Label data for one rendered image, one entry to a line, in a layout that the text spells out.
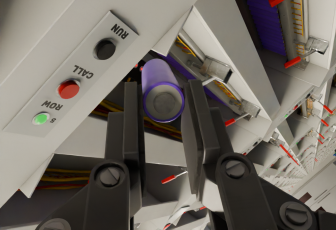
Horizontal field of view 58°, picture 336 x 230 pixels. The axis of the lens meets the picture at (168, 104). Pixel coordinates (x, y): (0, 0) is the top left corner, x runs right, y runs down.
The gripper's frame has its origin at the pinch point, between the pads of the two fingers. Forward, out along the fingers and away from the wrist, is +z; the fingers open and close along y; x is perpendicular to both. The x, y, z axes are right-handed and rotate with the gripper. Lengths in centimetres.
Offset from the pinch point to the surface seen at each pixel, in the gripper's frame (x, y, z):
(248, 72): -17.7, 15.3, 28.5
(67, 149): -14.8, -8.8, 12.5
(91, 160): -54, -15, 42
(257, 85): -23.1, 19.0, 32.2
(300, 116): -88, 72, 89
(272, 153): -103, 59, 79
